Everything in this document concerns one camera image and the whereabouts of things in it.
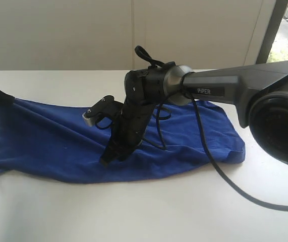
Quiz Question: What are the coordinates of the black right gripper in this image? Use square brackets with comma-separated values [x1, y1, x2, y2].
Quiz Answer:
[100, 68, 165, 167]

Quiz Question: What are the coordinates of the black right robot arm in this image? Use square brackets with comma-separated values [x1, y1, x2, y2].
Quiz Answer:
[100, 60, 288, 165]

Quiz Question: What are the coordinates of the blue microfibre towel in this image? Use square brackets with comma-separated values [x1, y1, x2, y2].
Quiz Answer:
[0, 98, 245, 185]

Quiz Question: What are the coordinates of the dark window frame post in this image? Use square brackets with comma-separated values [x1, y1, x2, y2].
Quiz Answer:
[255, 0, 288, 64]

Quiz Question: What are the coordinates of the green tree outside window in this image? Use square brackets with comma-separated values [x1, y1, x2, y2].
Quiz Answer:
[267, 50, 288, 63]

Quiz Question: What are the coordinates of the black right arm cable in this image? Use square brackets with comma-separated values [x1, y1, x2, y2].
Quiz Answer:
[134, 45, 288, 212]

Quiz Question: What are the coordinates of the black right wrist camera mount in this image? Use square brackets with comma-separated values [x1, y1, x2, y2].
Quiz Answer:
[82, 95, 123, 127]

